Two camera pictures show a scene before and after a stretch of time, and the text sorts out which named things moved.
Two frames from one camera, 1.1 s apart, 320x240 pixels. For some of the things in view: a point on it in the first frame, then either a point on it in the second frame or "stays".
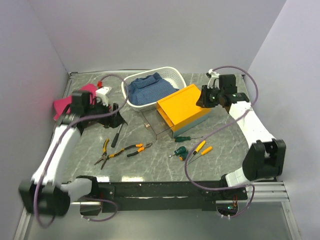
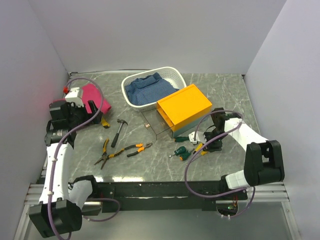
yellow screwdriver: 200,145 stays
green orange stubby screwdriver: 183,156 stays
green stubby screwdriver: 180,150 stays
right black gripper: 203,101 → 211,147
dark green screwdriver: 182,138 stays
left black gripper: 113,120 → 82,109
